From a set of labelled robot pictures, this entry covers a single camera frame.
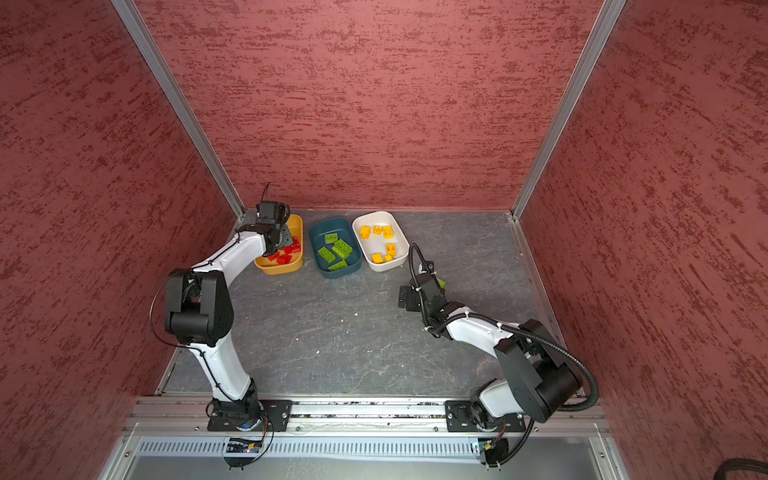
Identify red long brick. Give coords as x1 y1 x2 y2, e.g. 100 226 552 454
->
285 236 302 254

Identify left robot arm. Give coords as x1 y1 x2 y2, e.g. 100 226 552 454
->
164 201 293 432

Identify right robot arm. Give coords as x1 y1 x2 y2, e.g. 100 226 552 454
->
398 272 599 431

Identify yellow plastic bin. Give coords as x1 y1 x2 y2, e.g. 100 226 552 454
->
254 214 304 276

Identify white plastic bin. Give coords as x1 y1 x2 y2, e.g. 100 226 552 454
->
352 211 409 273

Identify teal plastic bin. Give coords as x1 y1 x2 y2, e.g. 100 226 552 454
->
309 217 363 279

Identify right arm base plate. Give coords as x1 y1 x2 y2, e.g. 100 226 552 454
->
444 400 526 433

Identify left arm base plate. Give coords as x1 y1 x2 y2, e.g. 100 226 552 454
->
207 399 293 434

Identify aluminium front rail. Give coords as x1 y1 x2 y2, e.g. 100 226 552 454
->
122 395 610 436

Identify left corner aluminium post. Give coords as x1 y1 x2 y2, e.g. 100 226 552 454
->
111 0 247 219

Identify corner aluminium post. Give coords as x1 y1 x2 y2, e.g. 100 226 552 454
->
111 0 247 219
511 0 626 222

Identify right corner aluminium post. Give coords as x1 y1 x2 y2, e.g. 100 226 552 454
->
511 0 626 222

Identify black cable bottom right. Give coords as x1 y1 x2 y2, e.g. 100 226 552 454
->
711 457 768 480

